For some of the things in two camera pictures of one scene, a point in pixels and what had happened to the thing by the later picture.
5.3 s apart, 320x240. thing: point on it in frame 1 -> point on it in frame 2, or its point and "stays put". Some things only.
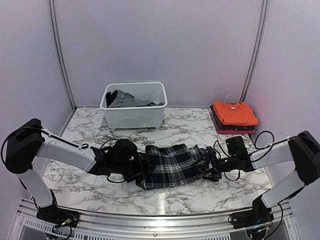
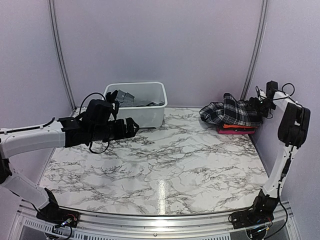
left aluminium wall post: [56, 32] stays put
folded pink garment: [235, 131] stays put
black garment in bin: [110, 98] stays put
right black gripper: [216, 175] -> [263, 113]
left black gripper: [140, 169] -> [122, 133]
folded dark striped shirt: [221, 126] stays put
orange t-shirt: [236, 113] -> [225, 125]
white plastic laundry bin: [136, 117] stays put
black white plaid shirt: [174, 165] -> [231, 111]
